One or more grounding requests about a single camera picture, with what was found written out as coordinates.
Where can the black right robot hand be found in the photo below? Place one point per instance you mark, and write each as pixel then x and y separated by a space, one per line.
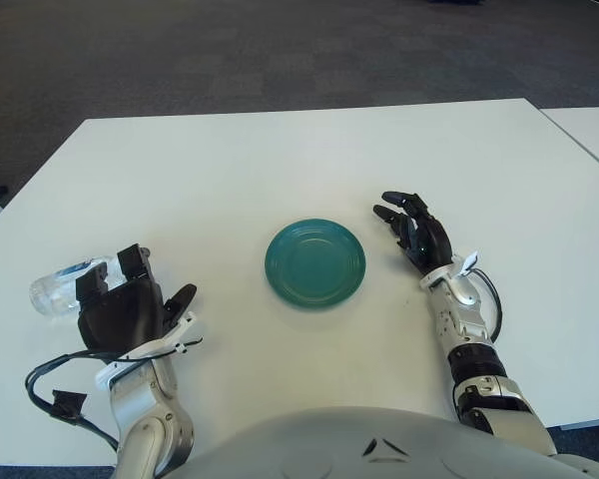
pixel 429 244

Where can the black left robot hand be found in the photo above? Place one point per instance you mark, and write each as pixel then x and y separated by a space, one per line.
pixel 120 319

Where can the clear bottle with blue cap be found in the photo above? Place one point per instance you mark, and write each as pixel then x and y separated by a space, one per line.
pixel 50 294

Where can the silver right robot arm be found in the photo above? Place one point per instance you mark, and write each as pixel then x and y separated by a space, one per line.
pixel 461 319

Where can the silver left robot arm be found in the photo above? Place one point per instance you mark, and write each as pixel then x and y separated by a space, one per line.
pixel 145 409

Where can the green round plate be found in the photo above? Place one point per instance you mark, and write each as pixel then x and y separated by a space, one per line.
pixel 314 264

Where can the grey robot torso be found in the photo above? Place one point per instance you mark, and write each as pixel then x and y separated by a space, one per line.
pixel 304 449

